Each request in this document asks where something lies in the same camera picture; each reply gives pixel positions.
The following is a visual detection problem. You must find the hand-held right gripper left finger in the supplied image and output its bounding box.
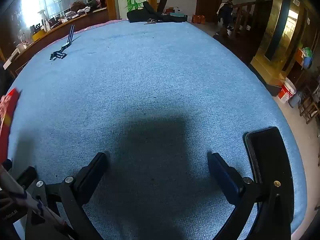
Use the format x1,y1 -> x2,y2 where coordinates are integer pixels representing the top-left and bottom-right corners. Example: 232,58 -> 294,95
25,152 -> 108,240

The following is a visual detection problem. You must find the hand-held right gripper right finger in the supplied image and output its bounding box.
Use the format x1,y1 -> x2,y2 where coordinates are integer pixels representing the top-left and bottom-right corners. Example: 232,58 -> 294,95
207,152 -> 294,240

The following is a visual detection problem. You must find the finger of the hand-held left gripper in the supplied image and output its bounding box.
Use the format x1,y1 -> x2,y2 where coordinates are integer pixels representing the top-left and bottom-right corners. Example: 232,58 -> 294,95
15,166 -> 37,189

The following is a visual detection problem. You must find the black smartphone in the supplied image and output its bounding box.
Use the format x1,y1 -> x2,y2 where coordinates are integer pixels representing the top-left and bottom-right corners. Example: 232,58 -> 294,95
244,127 -> 296,230

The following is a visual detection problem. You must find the blue table cloth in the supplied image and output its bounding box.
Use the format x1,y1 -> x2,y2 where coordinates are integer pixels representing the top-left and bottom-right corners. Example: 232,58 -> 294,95
5,20 -> 308,240

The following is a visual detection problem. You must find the grey bucket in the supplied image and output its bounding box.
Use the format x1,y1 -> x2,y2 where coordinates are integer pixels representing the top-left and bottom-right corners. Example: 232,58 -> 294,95
289,91 -> 304,108

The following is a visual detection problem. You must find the white paint bucket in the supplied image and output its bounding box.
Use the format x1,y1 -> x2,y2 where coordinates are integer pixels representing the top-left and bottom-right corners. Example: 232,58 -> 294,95
277,77 -> 297,104

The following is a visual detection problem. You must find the wooden chair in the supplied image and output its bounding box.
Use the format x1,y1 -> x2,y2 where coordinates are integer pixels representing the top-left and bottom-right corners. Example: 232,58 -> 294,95
299,84 -> 320,124

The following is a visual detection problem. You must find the wooden counter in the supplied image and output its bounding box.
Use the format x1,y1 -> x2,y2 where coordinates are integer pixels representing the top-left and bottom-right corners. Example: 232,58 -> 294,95
2,6 -> 110,74

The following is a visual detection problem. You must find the wooden stair railing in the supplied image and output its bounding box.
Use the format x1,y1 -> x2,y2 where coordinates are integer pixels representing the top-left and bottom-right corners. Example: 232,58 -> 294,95
226,0 -> 258,37

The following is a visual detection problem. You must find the black bag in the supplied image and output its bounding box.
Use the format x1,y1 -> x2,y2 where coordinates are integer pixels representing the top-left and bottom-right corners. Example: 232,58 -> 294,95
127,1 -> 188,23

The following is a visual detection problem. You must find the striped strap wristwatch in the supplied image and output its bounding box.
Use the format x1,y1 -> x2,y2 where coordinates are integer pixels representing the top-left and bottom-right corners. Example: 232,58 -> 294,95
49,24 -> 75,60

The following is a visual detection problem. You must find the dark jacket on post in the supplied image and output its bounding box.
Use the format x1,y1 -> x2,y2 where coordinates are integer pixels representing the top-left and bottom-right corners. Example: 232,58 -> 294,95
216,2 -> 235,27

